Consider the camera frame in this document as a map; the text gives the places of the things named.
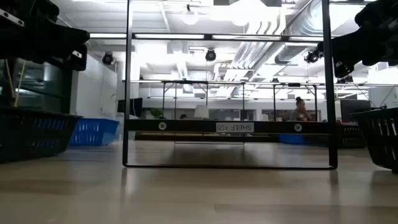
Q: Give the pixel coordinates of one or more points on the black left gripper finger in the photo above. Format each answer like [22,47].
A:
[62,42]
[80,59]

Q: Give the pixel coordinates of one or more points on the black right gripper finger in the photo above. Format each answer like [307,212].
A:
[354,46]
[343,70]

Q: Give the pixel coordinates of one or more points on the black slotted plastic basket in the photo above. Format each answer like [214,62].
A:
[379,140]
[18,140]

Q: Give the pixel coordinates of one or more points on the white shelf label sticker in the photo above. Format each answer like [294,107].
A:
[234,127]

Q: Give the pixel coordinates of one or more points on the black metal wood shelf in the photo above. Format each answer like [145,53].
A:
[186,126]

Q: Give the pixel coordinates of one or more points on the black ceiling spotlight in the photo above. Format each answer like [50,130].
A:
[210,55]
[108,58]
[311,56]

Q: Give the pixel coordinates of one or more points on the black computer monitor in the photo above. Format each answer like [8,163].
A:
[354,109]
[134,106]

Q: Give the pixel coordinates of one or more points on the white cabinet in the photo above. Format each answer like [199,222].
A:
[385,98]

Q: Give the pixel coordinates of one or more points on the dark glass partition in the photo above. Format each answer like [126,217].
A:
[40,90]

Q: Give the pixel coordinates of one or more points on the person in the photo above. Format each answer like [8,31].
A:
[183,116]
[300,110]

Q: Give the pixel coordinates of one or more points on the ceiling light strip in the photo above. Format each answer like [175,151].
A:
[168,36]

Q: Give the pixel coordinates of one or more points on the green potted plant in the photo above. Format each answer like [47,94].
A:
[157,113]

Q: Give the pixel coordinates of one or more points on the white lamp shade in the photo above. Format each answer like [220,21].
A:
[201,111]

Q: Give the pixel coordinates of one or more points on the silver ventilation duct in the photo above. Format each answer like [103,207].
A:
[295,31]

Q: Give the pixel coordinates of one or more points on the black metal workstation frame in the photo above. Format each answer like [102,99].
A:
[274,102]
[186,82]

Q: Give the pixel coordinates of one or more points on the black table frame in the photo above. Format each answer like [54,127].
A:
[155,137]

